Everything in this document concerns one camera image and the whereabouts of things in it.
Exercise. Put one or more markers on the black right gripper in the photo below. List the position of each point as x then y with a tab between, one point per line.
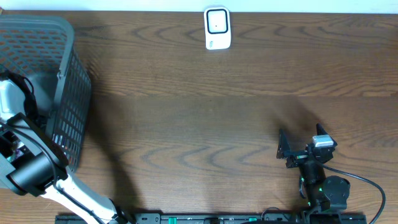
284	150

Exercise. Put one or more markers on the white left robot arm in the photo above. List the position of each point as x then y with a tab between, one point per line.
33	164

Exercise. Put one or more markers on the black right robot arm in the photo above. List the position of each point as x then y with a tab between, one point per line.
328	194

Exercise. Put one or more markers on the white barcode scanner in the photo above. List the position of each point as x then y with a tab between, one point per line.
217	28

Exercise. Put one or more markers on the grey plastic basket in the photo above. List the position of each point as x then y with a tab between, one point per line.
41	48

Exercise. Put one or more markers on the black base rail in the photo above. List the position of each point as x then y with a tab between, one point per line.
272	217

